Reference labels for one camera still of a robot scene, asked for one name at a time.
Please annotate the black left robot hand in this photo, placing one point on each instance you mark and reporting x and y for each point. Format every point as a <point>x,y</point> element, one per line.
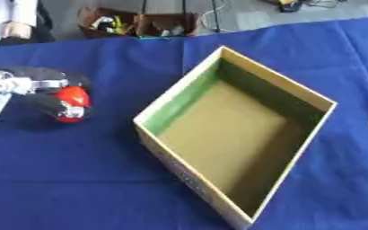
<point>40,103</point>

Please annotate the red round toy fruit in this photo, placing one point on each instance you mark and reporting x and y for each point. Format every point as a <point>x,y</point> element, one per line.
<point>73,97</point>

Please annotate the brown box with items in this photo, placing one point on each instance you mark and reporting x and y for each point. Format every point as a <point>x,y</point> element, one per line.
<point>106,23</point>

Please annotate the tan cardboard box green inside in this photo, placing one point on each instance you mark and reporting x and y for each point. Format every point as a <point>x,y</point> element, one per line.
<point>234,131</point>

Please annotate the brown open cardboard box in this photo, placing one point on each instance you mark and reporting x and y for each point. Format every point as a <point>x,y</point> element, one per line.
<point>166,25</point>

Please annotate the person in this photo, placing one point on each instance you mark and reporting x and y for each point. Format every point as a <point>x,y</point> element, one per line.
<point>15,21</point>

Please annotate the black and yellow object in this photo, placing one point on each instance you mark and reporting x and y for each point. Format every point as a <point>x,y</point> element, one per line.
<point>288,5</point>

